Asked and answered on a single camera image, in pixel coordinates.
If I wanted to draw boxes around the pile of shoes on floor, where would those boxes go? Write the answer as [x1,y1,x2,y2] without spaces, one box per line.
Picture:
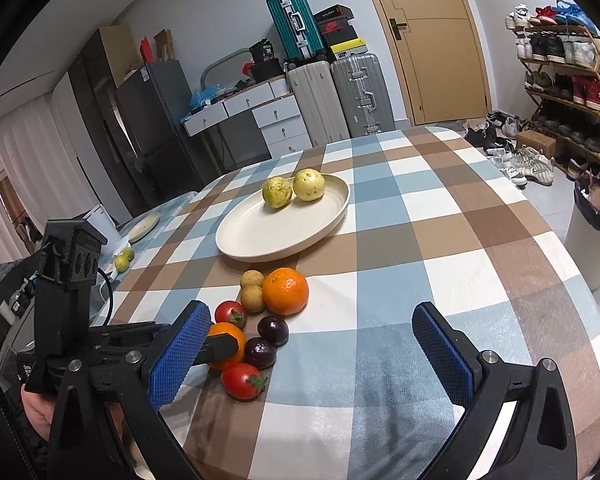
[462,110,556,188]

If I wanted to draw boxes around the blue plastic bag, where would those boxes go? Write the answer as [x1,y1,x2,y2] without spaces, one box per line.
[189,84,226,113]

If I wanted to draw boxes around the person's left hand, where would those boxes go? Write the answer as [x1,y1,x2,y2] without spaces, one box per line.
[21,389,57,442]

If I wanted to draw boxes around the white desk with drawers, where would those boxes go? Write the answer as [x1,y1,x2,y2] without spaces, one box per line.
[181,80,313,176]

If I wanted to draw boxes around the beige suitcase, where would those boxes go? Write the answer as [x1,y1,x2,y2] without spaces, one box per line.
[286,60,351,147]

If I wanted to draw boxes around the red tomato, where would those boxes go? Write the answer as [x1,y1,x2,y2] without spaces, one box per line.
[220,363,269,401]
[214,300,248,330]

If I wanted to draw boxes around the small cream plate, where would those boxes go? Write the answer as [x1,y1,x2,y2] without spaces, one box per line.
[129,212,161,242]

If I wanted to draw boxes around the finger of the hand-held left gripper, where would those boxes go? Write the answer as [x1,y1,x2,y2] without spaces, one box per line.
[202,332,247,363]
[89,322,181,342]

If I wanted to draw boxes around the red black shoe box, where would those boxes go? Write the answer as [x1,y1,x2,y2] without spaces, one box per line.
[317,19,358,43]

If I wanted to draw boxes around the light blue checked cloth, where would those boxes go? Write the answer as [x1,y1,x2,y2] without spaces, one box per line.
[96,191,201,326]

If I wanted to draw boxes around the yellow smooth guava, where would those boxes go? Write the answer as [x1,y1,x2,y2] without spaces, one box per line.
[292,168,326,203]

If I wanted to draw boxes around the dark purple round fruit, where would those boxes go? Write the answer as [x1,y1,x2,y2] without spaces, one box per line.
[257,315,290,347]
[243,337,277,371]

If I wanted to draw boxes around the black cable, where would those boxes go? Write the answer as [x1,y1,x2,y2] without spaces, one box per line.
[96,267,116,327]

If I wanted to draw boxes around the cardboard box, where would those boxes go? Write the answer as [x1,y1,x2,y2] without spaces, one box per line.
[516,130,557,160]

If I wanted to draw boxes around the grey curved tube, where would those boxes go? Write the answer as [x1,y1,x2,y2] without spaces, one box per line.
[201,47,253,96]

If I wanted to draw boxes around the rows of shoes on rack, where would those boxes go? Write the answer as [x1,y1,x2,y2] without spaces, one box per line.
[505,0,600,168]

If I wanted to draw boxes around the person's left forearm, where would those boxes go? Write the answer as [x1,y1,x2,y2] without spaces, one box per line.
[0,360,53,480]

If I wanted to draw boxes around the orange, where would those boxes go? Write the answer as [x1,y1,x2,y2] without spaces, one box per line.
[205,321,247,372]
[261,267,310,317]

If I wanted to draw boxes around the cream round plate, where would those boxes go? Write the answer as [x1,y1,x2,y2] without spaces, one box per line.
[215,174,351,262]

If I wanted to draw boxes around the dark grey fridge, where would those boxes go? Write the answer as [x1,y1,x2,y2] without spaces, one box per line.
[115,60,204,202]

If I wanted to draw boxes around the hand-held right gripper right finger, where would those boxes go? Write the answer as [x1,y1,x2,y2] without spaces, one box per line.
[412,302,579,480]

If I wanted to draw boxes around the white curtain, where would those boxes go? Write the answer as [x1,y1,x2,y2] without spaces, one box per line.
[0,92,88,256]

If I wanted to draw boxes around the white box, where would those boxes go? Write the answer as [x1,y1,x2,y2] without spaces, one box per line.
[82,205,119,241]

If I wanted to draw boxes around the silver suitcase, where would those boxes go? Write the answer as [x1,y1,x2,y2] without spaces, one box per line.
[330,52,397,138]

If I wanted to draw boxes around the dark brown wardrobe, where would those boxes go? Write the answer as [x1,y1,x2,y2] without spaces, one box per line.
[67,25,146,217]

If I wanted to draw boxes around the green wrinkled guava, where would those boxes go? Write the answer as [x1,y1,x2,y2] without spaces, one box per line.
[262,177,294,209]

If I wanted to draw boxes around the black carton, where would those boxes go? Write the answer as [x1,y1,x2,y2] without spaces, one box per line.
[249,38,282,81]

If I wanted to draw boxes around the yellow black shoe box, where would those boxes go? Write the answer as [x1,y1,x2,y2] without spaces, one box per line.
[328,37,370,59]

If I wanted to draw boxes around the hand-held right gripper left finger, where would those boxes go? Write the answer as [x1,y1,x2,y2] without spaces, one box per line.
[47,300,216,480]

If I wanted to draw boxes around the wooden door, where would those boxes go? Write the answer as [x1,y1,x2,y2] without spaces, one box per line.
[355,0,491,127]

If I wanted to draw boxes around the teal suitcase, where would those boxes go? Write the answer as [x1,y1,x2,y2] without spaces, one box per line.
[266,0,326,63]

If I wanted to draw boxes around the white trash bin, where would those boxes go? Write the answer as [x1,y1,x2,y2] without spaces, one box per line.
[564,174,600,292]

